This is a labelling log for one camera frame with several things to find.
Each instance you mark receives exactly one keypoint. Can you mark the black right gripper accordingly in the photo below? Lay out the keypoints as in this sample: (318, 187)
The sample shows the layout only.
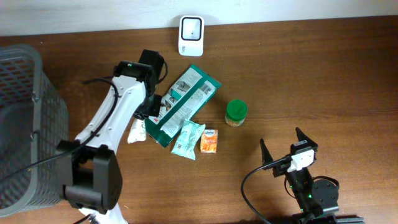
(266, 157)

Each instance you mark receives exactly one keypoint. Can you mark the grey plastic basket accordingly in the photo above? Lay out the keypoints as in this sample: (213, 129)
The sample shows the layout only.
(34, 119)

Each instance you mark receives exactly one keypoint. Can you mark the white barcode scanner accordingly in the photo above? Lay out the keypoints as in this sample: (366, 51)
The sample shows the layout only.
(191, 36)

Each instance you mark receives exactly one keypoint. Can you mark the orange tissue pack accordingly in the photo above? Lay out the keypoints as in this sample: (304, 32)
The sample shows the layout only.
(209, 140)

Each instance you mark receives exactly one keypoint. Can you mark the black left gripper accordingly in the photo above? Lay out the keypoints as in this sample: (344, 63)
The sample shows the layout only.
(155, 110)

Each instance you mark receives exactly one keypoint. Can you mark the white cream tube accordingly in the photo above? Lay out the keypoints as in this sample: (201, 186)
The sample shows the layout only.
(137, 132)

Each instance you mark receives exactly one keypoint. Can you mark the teal wipes pouch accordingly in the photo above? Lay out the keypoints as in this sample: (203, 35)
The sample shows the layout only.
(186, 141)

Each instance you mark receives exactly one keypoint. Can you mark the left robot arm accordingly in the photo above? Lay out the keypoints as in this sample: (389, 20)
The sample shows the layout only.
(88, 173)

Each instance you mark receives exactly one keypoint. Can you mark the green white wipes package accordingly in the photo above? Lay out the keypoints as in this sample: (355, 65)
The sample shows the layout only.
(182, 101)

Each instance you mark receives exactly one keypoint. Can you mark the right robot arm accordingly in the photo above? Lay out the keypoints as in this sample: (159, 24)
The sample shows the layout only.
(317, 196)

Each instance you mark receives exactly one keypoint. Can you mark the green lid jar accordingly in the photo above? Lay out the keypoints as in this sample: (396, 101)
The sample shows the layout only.
(236, 112)

